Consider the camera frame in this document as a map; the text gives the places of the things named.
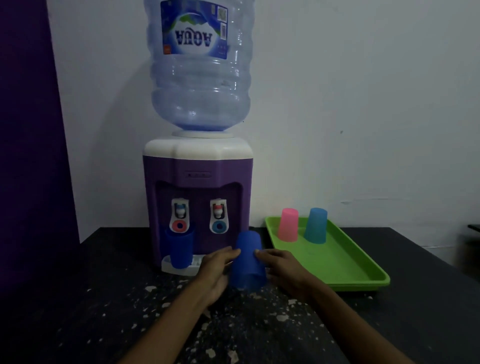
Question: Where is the person's left hand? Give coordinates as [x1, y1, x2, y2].
[192, 246, 242, 306]

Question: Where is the person's right hand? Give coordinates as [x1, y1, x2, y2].
[254, 249, 323, 303]

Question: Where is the dark blue plastic cup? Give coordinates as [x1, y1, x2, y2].
[229, 230, 268, 292]

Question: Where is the person's right forearm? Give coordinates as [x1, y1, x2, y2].
[305, 285, 415, 364]

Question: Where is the person's left forearm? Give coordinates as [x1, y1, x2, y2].
[119, 287, 211, 364]

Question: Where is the pink plastic cup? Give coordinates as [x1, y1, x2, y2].
[277, 208, 299, 242]

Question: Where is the light blue plastic cup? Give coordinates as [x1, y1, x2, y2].
[303, 207, 328, 245]

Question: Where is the green plastic tray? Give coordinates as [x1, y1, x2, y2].
[265, 216, 391, 292]

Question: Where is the purple white water dispenser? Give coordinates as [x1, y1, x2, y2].
[142, 130, 254, 277]

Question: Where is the large clear water gallon bottle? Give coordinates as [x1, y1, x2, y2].
[143, 0, 256, 133]

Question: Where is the dark purple curtain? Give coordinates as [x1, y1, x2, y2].
[0, 0, 80, 286]

